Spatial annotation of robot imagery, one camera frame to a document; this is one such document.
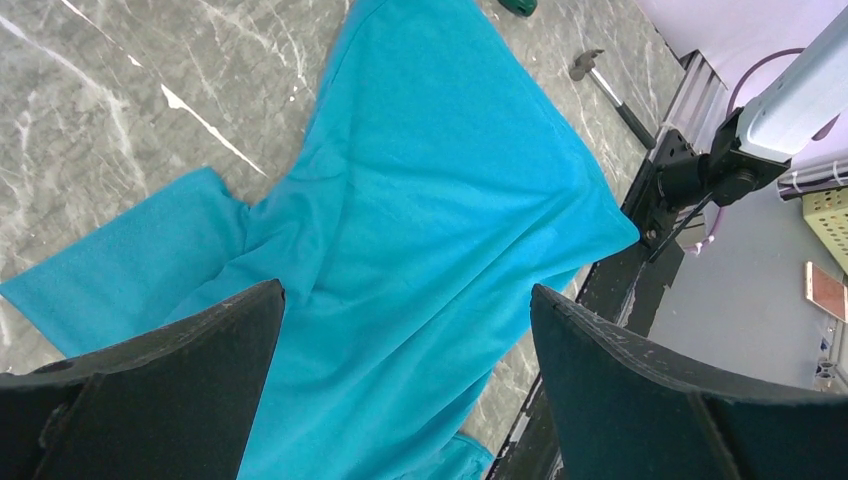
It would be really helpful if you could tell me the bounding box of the small hammer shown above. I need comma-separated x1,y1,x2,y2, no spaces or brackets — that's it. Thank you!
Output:
569,49,656,150

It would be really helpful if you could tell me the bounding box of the teal t-shirt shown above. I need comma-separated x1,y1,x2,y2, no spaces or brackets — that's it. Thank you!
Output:
1,1,639,479

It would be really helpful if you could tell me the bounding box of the green handled screwdriver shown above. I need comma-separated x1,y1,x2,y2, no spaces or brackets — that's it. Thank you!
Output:
499,0,538,18

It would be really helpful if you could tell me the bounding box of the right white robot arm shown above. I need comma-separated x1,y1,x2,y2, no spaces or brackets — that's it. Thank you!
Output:
635,12,847,262

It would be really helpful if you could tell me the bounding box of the pink smartphone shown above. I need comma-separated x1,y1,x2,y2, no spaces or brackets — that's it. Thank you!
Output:
804,261,847,323

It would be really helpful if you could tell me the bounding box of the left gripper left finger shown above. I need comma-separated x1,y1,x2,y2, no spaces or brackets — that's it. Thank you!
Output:
1,280,285,479

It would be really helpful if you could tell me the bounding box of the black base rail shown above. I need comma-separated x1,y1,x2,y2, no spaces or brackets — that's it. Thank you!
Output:
487,129,695,479

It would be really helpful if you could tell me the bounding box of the perforated yellow box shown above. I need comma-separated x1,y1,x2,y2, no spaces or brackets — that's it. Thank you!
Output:
801,186,847,272

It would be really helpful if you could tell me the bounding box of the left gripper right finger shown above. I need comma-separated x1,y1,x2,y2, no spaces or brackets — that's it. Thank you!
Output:
530,285,847,479

